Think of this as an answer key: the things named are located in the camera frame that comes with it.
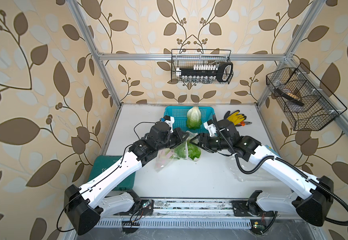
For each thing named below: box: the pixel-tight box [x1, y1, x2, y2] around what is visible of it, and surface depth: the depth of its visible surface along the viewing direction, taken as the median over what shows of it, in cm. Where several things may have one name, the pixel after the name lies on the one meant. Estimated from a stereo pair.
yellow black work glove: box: [224, 110, 247, 126], surface depth 111 cm
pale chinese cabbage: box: [186, 106, 202, 130], surface depth 98 cm
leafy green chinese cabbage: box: [174, 140, 202, 160], surface depth 75 cm
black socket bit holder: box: [176, 61, 234, 83], surface depth 86 cm
